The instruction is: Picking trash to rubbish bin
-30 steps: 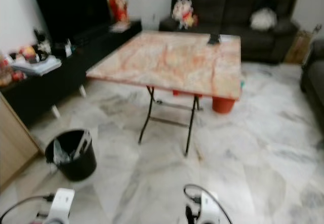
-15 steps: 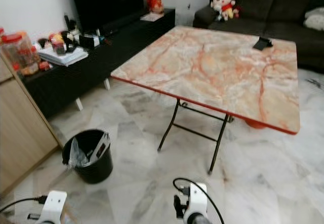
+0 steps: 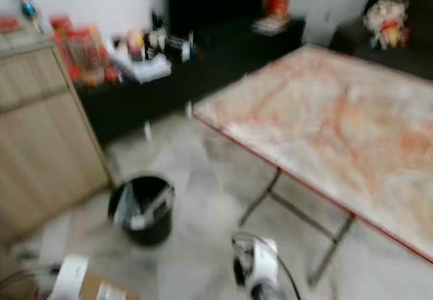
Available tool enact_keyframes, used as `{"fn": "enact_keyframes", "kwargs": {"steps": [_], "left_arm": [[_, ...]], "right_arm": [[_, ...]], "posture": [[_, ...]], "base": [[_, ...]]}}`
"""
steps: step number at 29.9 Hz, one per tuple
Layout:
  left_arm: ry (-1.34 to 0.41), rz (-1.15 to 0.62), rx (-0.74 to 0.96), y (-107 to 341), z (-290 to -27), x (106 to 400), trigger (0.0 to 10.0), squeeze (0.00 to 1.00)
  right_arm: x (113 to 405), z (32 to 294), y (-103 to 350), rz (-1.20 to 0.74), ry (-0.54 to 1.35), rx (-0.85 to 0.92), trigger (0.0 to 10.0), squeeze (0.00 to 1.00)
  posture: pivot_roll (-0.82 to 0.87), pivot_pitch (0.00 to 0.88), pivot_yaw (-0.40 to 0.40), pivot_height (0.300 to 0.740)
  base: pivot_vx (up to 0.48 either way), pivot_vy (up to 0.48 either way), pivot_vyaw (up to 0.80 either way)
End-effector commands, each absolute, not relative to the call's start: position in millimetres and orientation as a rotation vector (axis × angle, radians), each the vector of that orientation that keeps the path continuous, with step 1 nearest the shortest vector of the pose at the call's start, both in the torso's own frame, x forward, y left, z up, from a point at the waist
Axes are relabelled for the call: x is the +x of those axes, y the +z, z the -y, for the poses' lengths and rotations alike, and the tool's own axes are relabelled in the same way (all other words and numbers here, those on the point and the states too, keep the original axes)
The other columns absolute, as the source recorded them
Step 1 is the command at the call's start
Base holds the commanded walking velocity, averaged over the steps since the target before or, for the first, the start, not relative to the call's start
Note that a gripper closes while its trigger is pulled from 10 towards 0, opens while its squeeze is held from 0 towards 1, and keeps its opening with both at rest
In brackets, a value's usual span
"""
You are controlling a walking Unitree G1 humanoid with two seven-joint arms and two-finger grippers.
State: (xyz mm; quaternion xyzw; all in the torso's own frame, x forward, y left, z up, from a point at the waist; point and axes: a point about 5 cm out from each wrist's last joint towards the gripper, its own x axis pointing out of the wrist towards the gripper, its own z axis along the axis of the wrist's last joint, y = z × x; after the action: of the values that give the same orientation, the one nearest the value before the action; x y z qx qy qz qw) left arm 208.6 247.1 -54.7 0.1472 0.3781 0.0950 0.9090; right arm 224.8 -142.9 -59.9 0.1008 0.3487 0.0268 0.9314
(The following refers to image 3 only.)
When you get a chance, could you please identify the black low tv console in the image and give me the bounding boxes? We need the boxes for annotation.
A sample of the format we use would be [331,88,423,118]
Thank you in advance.
[74,16,306,146]

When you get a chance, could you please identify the brown cardboard box with label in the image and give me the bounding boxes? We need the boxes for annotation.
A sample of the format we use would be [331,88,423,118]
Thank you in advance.
[78,272,141,300]

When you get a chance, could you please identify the marble-pattern folding table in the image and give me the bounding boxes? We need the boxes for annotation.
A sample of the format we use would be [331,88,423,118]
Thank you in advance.
[192,43,433,287]

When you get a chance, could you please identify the white and red flower bouquet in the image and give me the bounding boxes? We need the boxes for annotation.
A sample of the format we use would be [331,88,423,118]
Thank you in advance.
[362,0,411,50]

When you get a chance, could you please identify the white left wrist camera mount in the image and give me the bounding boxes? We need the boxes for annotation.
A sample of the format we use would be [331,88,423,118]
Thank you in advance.
[53,253,91,300]

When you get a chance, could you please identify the hanging blue and red ornament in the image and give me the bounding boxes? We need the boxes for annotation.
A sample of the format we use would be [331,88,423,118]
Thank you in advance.
[10,0,41,31]

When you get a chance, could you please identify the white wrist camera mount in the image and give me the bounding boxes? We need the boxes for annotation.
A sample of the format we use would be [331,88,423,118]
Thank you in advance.
[53,253,91,300]
[246,237,281,295]

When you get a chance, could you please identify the black sofa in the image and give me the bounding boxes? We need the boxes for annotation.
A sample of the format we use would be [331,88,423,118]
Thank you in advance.
[328,0,433,81]

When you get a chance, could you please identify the light wooden cabinet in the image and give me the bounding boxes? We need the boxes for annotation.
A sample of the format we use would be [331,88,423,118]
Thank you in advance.
[0,36,114,245]

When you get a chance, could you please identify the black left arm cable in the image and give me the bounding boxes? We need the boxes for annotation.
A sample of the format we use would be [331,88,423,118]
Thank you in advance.
[0,265,65,300]

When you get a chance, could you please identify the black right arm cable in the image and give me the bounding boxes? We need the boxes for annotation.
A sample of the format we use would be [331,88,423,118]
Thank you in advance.
[233,231,303,300]

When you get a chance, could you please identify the black round rubbish bin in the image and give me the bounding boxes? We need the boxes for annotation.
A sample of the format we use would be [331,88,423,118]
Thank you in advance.
[107,173,176,249]

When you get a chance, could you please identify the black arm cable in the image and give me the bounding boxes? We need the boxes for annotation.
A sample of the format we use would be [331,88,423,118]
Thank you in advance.
[233,231,303,300]
[0,265,65,300]

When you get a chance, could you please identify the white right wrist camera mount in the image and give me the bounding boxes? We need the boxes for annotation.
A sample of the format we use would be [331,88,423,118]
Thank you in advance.
[246,237,281,295]

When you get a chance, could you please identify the black television screen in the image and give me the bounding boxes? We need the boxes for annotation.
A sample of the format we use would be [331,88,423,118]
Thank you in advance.
[165,0,267,37]

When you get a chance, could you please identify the white tray with bottles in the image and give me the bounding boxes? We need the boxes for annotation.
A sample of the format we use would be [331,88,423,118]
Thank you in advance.
[107,12,195,85]

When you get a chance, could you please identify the red gift boxes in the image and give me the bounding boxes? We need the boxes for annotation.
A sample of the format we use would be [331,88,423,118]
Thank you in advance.
[49,14,121,88]

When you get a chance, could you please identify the white trash inside bin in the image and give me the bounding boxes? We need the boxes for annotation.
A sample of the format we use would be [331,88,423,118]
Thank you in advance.
[114,181,175,231]

